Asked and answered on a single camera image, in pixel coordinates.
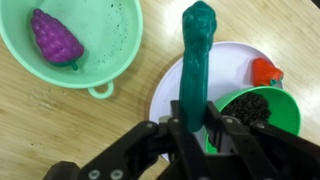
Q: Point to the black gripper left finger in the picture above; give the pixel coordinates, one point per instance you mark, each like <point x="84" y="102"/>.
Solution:
<point x="182" y="138"/>

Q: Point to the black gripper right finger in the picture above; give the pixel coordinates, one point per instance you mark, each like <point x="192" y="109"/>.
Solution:
<point x="217" y="128"/>

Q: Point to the white round plate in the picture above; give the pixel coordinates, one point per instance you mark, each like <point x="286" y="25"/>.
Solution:
<point x="229" y="70"/>

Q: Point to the dark green toy zucchini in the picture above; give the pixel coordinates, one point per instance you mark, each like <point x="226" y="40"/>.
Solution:
<point x="198" y="26"/>

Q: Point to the purple toy vegetable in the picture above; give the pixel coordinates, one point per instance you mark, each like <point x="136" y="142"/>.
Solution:
<point x="57" y="43"/>

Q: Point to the bright green bowl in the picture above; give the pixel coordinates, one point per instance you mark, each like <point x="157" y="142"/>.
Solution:
<point x="266" y="104"/>

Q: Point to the mint green bowl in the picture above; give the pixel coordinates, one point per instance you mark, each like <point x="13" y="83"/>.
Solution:
<point x="110" y="31"/>

